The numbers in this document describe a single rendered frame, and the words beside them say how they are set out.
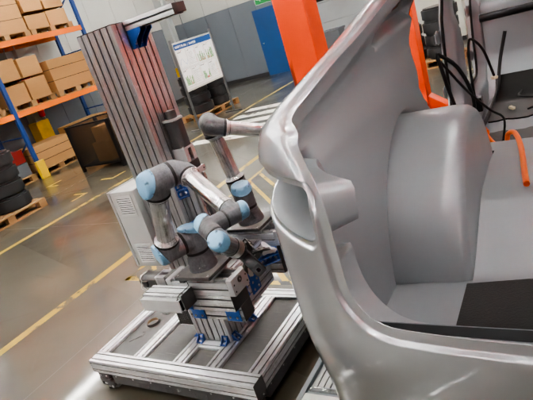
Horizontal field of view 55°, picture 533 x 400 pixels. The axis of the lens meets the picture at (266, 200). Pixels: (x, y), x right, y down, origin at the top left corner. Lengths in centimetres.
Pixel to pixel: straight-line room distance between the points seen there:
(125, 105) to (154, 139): 21
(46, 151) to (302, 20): 1061
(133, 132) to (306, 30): 99
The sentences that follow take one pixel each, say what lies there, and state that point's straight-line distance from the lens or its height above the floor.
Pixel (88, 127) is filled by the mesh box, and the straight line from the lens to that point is 1056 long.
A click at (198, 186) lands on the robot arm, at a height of 131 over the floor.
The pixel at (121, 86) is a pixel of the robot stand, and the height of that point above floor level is 175.
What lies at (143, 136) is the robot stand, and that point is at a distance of 263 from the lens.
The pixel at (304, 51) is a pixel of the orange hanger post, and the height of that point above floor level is 165.
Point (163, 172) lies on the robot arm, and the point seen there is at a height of 139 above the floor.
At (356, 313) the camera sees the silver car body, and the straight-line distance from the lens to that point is 113.
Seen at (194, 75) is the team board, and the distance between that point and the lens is 1142.
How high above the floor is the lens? 186
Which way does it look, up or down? 19 degrees down
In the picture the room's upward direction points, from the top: 18 degrees counter-clockwise
